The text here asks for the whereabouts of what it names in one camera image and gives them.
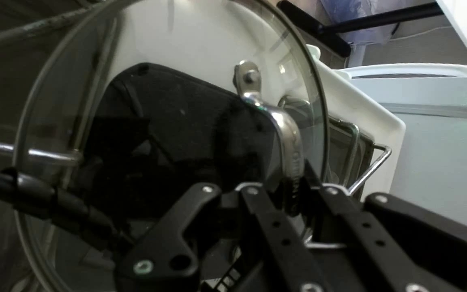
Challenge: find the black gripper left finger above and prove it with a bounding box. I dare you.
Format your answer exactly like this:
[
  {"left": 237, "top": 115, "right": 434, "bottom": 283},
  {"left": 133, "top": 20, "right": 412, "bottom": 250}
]
[{"left": 115, "top": 182, "right": 334, "bottom": 292}]

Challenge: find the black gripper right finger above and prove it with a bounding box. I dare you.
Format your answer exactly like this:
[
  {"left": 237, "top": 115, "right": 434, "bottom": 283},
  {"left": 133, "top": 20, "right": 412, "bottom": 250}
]
[{"left": 318, "top": 184, "right": 467, "bottom": 292}]

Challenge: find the glass lid with metal handle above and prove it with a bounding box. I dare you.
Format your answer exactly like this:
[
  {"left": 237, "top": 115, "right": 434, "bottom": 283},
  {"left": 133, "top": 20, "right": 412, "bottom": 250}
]
[{"left": 11, "top": 0, "right": 331, "bottom": 292}]

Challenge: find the white refrigerator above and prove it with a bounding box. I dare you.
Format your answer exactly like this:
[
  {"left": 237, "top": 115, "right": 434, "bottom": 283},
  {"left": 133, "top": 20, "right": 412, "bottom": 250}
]
[{"left": 340, "top": 64, "right": 467, "bottom": 237}]

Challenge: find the black burner grate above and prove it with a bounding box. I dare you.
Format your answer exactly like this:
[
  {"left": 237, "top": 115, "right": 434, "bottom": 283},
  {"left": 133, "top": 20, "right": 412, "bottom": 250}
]
[{"left": 327, "top": 120, "right": 394, "bottom": 198}]

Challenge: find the black metal bar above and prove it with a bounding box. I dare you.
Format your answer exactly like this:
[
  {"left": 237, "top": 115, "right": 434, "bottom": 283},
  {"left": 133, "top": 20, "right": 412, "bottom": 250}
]
[{"left": 276, "top": 0, "right": 444, "bottom": 59}]

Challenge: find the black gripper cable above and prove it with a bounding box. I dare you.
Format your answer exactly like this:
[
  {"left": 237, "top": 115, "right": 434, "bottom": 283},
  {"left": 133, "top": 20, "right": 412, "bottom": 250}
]
[{"left": 0, "top": 167, "right": 133, "bottom": 257}]

